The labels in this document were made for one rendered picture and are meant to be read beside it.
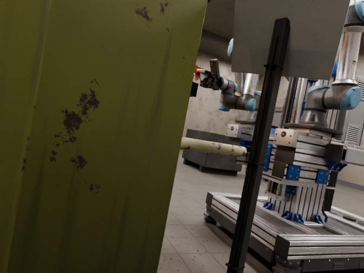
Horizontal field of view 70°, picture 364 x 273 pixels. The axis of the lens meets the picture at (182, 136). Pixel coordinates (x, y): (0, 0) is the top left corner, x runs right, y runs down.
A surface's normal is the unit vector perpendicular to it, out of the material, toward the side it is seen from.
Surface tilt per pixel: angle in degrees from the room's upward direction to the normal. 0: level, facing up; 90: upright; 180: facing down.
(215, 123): 90
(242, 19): 120
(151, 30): 90
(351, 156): 90
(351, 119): 90
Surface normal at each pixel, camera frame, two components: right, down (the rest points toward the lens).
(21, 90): 0.67, 0.14
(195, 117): 0.38, 0.09
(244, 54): -0.41, 0.45
